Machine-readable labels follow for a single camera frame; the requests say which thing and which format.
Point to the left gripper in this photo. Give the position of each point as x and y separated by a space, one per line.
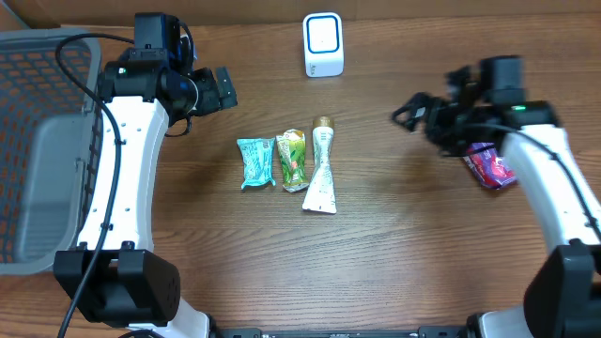
224 87

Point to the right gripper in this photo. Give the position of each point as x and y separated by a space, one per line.
437 111

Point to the teal wipes packet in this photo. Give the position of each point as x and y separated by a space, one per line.
257 156

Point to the green tea carton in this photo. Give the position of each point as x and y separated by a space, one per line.
291 147

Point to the white tube gold cap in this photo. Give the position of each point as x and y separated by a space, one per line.
320 196

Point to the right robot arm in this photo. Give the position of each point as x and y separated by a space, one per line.
563 299

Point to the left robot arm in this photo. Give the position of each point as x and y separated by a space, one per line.
112 275

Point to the grey plastic basket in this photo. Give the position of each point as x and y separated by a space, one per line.
50 145

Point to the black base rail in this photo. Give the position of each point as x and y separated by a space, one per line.
422 332

